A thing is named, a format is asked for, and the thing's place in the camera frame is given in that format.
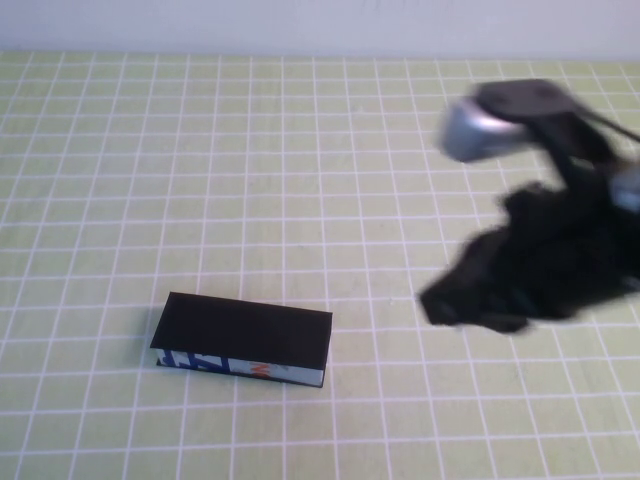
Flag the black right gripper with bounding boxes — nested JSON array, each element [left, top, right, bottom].
[[418, 181, 640, 337]]

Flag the green white-checked tablecloth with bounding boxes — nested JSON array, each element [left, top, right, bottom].
[[0, 49, 640, 480]]

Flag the thin black camera cable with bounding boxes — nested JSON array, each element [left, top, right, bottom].
[[574, 104, 640, 144]]

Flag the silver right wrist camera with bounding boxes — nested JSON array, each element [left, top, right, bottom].
[[433, 78, 617, 176]]

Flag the black printed-side glasses case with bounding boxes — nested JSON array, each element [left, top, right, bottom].
[[149, 292, 334, 390]]

